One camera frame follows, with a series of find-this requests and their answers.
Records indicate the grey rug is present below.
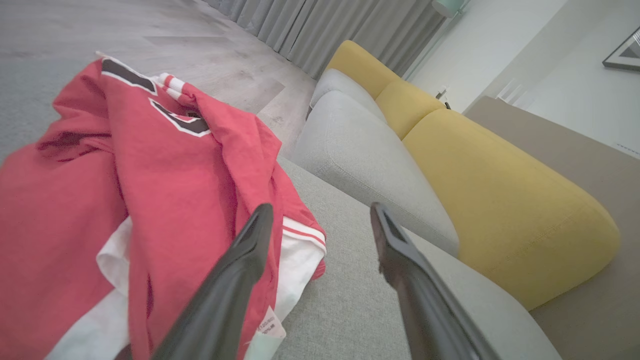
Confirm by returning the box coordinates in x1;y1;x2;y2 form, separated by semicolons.
0;57;108;163

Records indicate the small grey seat cushion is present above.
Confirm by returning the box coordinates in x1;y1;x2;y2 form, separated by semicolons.
309;68;388;124

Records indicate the large yellow back cushion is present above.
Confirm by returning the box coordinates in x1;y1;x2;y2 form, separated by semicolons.
402;108;622;312

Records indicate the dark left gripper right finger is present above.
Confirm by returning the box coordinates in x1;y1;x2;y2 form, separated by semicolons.
370;202;502;360

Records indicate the teal lamp shade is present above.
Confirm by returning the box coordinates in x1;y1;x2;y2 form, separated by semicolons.
431;0;467;19

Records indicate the grey pleated curtain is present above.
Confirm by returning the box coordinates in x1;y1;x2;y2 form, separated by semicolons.
202;0;447;81

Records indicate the brown sofa backrest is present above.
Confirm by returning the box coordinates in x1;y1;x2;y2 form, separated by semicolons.
462;96;640;360

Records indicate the dark framed picture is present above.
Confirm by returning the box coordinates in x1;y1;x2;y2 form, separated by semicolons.
602;25;640;72

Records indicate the red basketball jersey number 23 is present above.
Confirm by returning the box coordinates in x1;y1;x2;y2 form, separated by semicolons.
0;52;328;360

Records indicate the large grey seat cushion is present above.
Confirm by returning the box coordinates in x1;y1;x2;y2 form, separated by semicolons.
291;90;461;257

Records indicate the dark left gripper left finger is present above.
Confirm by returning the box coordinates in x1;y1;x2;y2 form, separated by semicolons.
150;202;275;360

